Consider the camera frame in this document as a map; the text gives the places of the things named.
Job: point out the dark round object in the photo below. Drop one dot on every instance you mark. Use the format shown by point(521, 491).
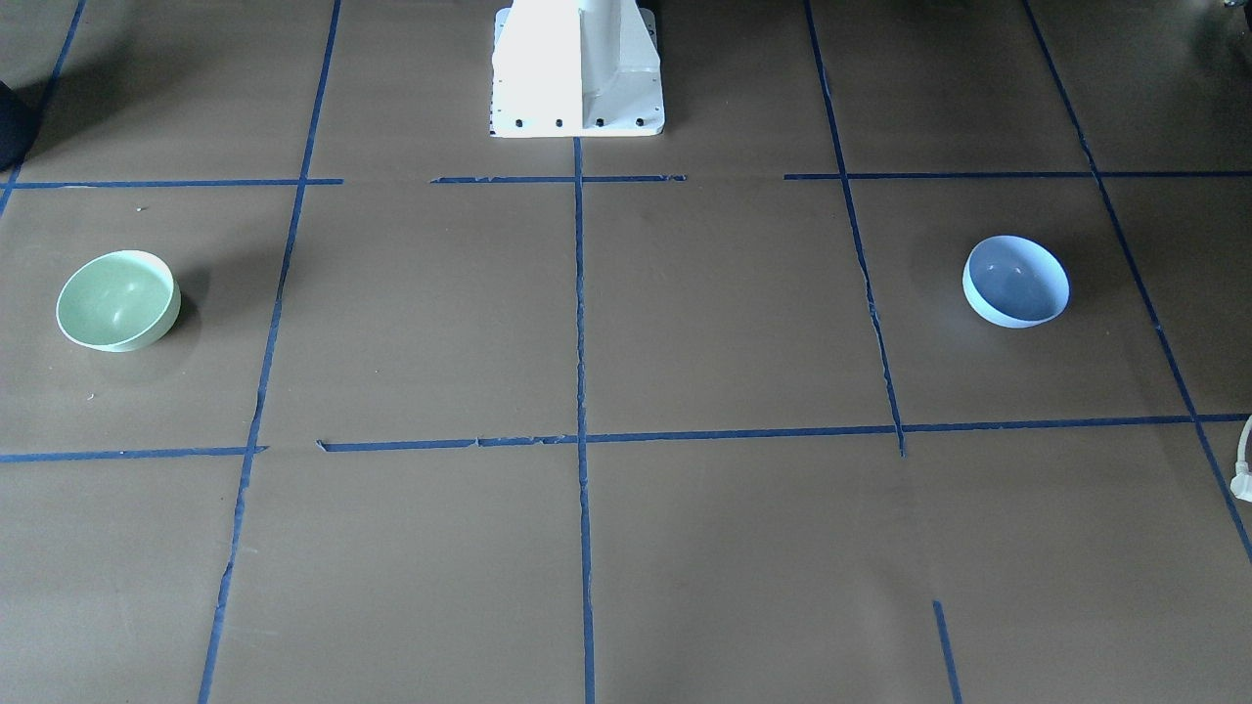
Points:
point(19, 125)

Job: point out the green bowl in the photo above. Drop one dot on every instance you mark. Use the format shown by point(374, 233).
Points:
point(119, 302)

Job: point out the blue bowl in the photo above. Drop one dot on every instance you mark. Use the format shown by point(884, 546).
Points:
point(1013, 282)

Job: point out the white cable plug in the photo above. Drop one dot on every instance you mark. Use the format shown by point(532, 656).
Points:
point(1240, 482)

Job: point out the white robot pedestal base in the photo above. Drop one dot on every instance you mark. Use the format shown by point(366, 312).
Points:
point(575, 69)

